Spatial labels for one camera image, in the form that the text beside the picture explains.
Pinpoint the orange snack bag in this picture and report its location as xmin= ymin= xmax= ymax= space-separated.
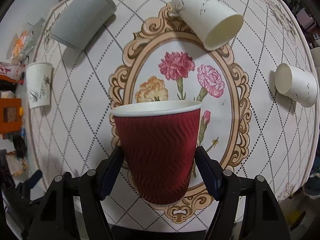
xmin=6 ymin=18 xmax=45 ymax=62

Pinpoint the white paper cup right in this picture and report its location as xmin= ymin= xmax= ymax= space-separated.
xmin=274 ymin=63 xmax=318 ymax=108

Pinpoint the white paper cup left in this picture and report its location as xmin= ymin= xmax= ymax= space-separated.
xmin=25 ymin=62 xmax=53 ymax=109

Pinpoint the white paper cup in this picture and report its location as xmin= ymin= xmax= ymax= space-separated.
xmin=171 ymin=0 xmax=244 ymax=51
xmin=274 ymin=63 xmax=318 ymax=108
xmin=25 ymin=62 xmax=53 ymax=109

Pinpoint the red ribbed paper cup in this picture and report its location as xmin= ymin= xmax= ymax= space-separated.
xmin=112 ymin=100 xmax=202 ymax=205

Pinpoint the white paper cup centre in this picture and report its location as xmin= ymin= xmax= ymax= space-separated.
xmin=171 ymin=0 xmax=244 ymax=51

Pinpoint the floral patterned tablecloth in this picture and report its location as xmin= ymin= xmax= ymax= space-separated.
xmin=24 ymin=0 xmax=318 ymax=233

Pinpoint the orange toy box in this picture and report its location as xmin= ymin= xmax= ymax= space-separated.
xmin=0 ymin=98 xmax=24 ymax=134

